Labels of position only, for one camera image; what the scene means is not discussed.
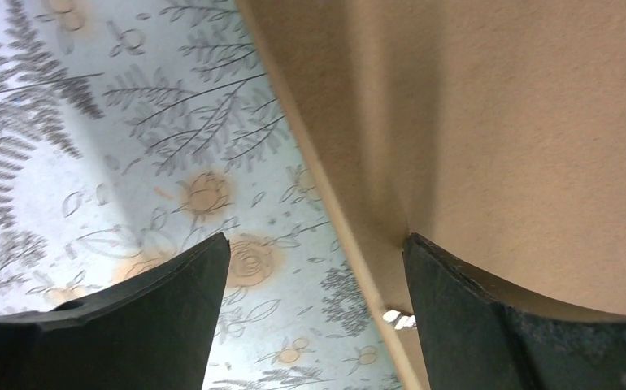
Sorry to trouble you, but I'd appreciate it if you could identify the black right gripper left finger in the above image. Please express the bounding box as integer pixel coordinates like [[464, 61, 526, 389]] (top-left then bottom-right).
[[0, 233, 230, 389]]

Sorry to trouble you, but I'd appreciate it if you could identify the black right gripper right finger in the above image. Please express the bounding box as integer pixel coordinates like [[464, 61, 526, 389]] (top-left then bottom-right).
[[402, 234, 626, 389]]

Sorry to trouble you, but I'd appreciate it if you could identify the brown cardboard backing board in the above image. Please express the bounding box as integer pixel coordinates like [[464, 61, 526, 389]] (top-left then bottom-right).
[[237, 1, 626, 389]]

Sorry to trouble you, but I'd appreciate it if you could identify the floral patterned tablecloth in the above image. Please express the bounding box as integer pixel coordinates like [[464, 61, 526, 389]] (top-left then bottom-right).
[[0, 1, 402, 389]]

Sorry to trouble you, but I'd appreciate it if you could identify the small metal frame clip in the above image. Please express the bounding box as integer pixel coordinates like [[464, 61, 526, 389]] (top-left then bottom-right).
[[382, 310, 416, 331]]

